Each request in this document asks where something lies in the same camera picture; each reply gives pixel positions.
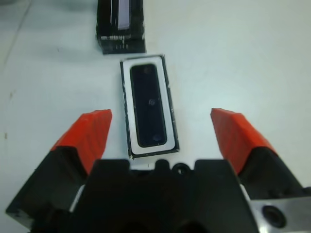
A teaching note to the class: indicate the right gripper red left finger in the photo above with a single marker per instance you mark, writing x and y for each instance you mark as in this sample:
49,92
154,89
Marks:
80,140

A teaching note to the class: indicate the black glossy box lid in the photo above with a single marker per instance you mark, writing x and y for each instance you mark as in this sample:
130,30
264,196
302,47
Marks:
121,43

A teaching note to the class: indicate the camera box base white inlay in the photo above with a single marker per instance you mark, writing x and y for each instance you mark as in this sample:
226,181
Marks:
150,151

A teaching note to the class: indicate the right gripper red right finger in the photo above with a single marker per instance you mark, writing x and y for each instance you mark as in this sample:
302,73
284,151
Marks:
238,138

